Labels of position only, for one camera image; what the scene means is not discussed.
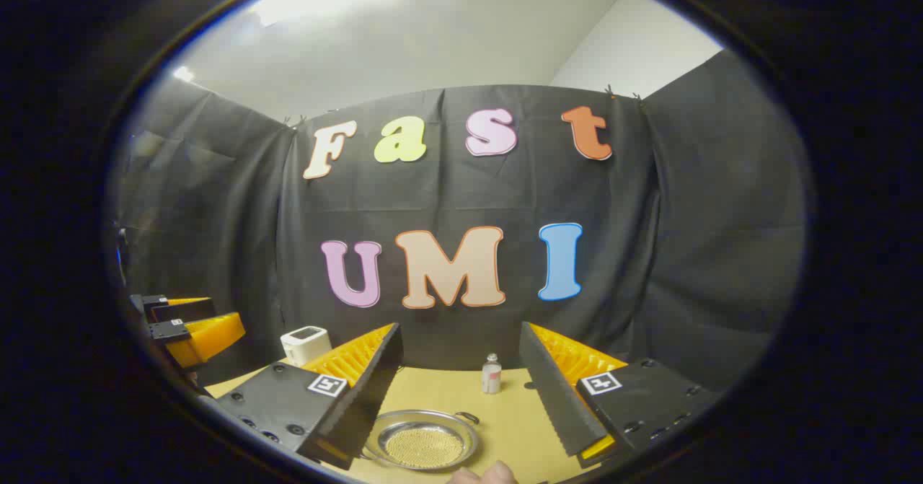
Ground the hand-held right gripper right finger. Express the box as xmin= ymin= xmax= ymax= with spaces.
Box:
xmin=519 ymin=321 xmax=722 ymax=469

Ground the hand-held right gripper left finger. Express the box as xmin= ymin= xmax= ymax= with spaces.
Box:
xmin=215 ymin=322 xmax=405 ymax=470

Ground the heap of soybeans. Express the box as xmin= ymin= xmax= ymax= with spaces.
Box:
xmin=386 ymin=426 xmax=466 ymax=468

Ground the steel pot with black handles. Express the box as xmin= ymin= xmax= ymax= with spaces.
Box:
xmin=361 ymin=409 xmax=481 ymax=472

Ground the white toaster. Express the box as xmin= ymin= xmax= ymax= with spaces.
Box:
xmin=280 ymin=325 xmax=333 ymax=367

